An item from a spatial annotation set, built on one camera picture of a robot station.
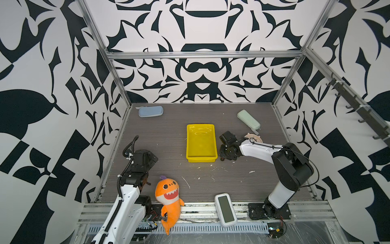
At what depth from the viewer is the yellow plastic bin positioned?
0.90 metres

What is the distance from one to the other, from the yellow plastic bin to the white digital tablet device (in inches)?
8.0

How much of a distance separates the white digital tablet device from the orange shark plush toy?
0.18m

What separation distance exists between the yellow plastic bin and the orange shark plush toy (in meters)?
0.18

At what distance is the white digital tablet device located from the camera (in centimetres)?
70

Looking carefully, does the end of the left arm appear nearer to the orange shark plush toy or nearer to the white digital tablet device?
the orange shark plush toy

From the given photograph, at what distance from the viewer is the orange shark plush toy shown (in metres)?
0.71
